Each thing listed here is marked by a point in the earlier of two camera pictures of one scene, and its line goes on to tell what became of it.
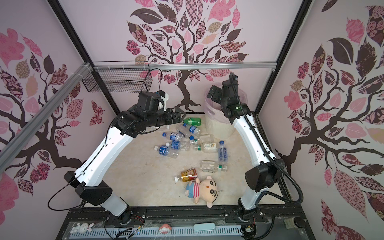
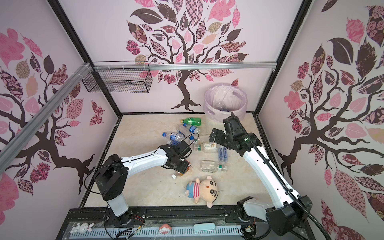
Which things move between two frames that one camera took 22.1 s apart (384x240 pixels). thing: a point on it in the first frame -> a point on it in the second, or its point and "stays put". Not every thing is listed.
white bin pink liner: x=220 y=126 stays put
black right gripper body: x=218 y=97 -> x=221 y=137
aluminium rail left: x=7 y=150 stays put
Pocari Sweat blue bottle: x=193 y=129 stays put
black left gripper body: x=160 y=117 -> x=180 y=166
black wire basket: x=120 y=76 stays put
